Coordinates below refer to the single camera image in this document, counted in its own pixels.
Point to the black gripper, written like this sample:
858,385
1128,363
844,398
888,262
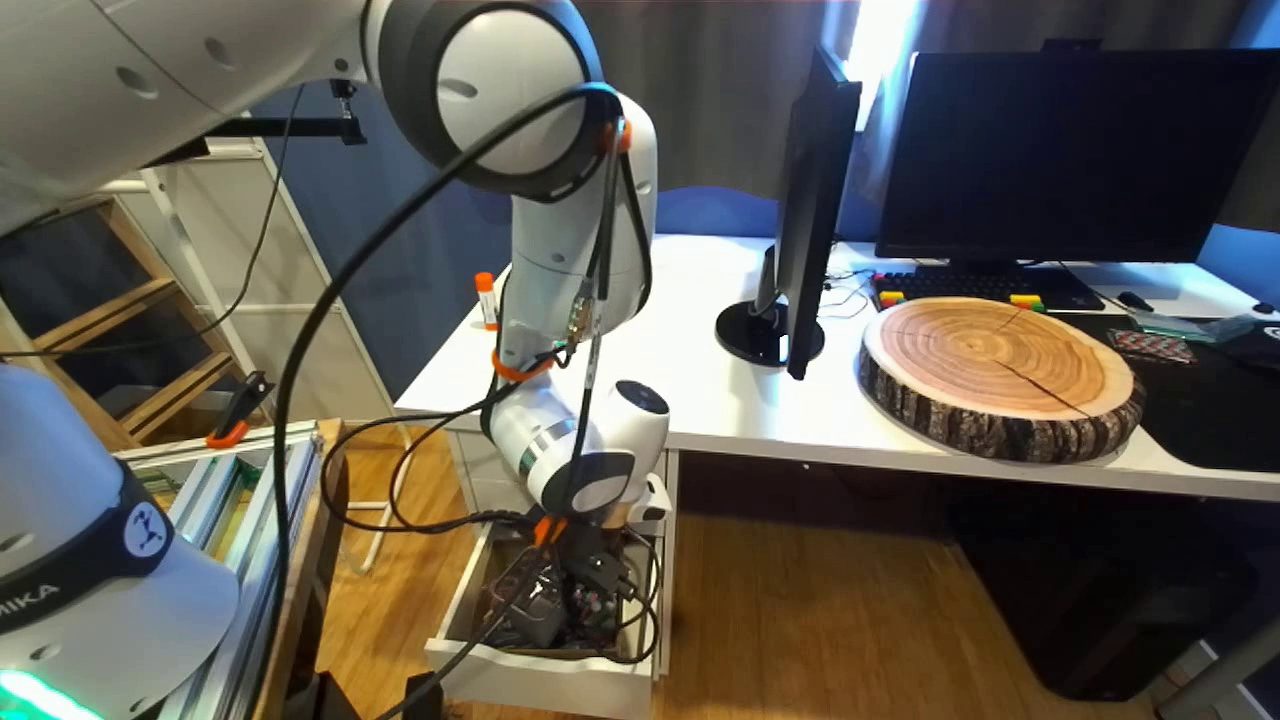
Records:
594,574

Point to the grey mesh pen holder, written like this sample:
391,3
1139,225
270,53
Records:
527,621

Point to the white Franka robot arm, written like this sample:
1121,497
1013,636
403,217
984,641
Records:
520,66

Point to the white open drawer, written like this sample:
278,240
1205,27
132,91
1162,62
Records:
534,683

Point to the black desk mat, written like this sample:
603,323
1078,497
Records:
1201,385

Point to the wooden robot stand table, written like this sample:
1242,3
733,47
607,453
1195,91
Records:
313,533

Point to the glue bottle with orange cap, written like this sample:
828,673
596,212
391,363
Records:
481,282

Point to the white metal rack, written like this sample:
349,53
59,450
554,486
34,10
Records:
304,347

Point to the blue partition panel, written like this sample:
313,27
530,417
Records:
722,212

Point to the orange and black clamp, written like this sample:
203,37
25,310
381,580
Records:
241,407

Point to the black monitor with round stand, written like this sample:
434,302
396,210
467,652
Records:
814,212

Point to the wood slice cushion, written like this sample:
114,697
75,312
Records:
1001,373

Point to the wooden ladder shelf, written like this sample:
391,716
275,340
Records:
95,323

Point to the black computer mouse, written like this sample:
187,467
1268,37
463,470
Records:
1132,302

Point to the wide black monitor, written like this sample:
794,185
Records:
1066,153

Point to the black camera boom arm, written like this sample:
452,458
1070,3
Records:
294,130

